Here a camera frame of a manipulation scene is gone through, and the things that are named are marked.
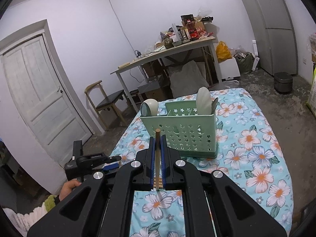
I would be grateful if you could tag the floral blue tablecloth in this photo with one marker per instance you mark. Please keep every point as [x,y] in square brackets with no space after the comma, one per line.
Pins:
[256,153]

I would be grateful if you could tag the black power adapter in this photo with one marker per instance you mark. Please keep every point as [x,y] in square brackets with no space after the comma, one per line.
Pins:
[138,54]

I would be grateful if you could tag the grey refrigerator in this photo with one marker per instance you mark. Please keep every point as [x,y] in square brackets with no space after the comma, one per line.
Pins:
[269,29]

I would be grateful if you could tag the yellow plastic bag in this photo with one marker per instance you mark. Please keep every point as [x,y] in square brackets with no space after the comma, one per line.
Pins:
[223,53]

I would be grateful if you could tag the person's left hand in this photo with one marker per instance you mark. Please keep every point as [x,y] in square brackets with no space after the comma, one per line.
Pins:
[68,188]

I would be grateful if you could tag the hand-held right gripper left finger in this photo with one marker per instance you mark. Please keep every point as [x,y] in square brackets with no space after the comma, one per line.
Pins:
[152,158]

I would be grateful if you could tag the white box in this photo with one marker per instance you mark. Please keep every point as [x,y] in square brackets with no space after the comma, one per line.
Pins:
[229,69]

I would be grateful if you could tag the single wooden chopstick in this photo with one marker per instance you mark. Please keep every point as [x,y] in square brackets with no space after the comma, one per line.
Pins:
[157,153]

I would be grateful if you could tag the dark green bag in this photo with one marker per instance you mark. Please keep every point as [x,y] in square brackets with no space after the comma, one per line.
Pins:
[244,63]

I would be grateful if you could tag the glass jar green contents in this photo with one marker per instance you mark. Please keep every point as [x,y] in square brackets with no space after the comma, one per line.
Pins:
[167,43]

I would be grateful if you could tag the red bottle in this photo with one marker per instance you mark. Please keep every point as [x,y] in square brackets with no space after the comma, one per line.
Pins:
[192,30]

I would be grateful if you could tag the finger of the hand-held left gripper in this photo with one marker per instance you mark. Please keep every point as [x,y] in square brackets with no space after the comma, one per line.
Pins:
[114,159]
[111,167]

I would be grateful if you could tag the green perforated utensil holder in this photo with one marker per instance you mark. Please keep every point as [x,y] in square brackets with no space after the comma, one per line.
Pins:
[187,135]

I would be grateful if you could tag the person's left forearm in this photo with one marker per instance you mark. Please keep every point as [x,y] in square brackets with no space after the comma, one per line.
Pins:
[27,217]

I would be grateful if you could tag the wooden chair dark seat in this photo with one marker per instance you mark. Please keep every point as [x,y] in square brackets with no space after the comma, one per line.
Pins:
[108,101]

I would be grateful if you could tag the grey cushion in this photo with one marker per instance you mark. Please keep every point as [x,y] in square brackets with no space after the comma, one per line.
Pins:
[187,81]

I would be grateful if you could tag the brown box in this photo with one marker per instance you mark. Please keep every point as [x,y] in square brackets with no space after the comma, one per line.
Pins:
[187,19]

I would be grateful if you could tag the dark rice cooker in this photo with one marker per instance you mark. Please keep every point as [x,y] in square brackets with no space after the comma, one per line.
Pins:
[283,82]

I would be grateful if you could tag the grey lidded storage box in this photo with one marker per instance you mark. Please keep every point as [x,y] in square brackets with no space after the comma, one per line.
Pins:
[153,82]

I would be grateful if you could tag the white metal-frame table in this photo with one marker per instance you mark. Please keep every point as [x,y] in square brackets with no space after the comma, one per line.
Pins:
[172,51]

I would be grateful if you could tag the small brown stool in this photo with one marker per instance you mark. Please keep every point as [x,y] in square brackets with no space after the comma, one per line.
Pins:
[135,97]

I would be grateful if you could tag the cardboard box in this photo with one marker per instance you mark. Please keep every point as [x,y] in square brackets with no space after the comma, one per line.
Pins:
[158,93]

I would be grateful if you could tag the white ceramic spoon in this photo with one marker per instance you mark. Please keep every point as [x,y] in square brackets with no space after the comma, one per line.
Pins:
[204,101]
[149,108]

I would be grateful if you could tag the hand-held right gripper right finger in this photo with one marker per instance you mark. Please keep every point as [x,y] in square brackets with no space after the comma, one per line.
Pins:
[163,158]

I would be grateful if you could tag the rolled paper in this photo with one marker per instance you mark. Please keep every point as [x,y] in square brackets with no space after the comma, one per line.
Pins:
[124,66]

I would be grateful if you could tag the white panel door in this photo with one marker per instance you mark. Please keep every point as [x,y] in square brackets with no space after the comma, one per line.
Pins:
[42,98]

